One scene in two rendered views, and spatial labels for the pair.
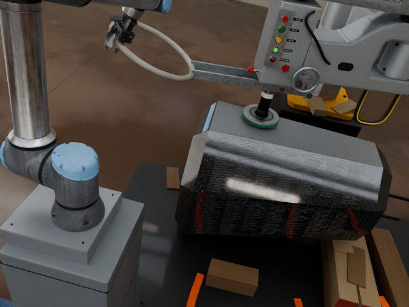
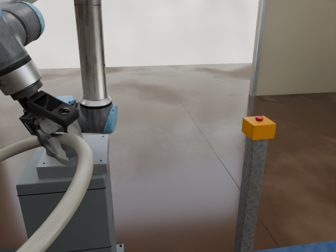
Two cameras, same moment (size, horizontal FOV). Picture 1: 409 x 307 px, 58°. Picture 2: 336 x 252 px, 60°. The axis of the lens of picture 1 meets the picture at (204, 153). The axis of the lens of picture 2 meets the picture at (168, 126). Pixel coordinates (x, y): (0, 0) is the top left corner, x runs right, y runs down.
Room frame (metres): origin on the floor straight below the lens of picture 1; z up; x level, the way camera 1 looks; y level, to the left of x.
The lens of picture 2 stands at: (2.33, 0.63, 1.59)
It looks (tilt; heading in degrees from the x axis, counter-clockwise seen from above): 22 degrees down; 167
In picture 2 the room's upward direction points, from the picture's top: straight up
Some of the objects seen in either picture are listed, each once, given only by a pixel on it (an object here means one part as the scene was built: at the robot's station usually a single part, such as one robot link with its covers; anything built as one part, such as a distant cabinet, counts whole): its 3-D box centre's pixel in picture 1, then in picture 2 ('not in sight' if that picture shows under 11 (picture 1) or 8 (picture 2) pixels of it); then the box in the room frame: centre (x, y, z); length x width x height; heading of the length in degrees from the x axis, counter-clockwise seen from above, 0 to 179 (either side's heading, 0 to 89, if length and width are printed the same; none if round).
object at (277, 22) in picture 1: (277, 38); not in sight; (1.79, -0.23, 1.41); 0.08 x 0.03 x 0.28; 100
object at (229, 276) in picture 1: (232, 277); not in sight; (1.37, -0.33, 0.07); 0.30 x 0.12 x 0.12; 88
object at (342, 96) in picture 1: (318, 95); not in sight; (2.66, -0.77, 0.76); 0.49 x 0.49 x 0.05; 0
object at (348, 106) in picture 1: (345, 106); not in sight; (2.49, -0.94, 0.80); 0.20 x 0.10 x 0.05; 129
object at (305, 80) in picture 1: (304, 77); not in sight; (1.82, -0.42, 1.24); 0.15 x 0.10 x 0.15; 100
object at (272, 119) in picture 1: (261, 114); not in sight; (1.91, -0.28, 0.92); 0.21 x 0.21 x 0.01
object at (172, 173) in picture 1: (172, 178); not in sight; (2.19, 0.21, 0.02); 0.25 x 0.10 x 0.01; 14
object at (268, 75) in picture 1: (298, 44); not in sight; (1.93, -0.36, 1.36); 0.36 x 0.22 x 0.45; 100
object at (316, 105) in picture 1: (317, 105); not in sight; (2.41, -0.72, 0.81); 0.20 x 0.10 x 0.05; 8
